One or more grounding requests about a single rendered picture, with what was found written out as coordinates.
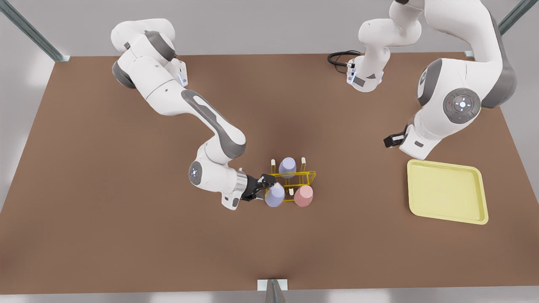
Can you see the pale yellow tray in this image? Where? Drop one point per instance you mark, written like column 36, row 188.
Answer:
column 447, row 192

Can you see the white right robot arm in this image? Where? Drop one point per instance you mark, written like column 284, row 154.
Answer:
column 168, row 90

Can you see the pink cup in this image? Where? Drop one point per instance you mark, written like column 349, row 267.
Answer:
column 303, row 196

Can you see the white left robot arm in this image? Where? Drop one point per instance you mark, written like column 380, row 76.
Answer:
column 454, row 88

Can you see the silver frame post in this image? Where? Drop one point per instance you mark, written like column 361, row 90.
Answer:
column 507, row 19
column 29, row 30
column 273, row 290

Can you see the lavender cup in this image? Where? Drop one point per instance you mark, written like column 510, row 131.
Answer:
column 288, row 167
column 275, row 195

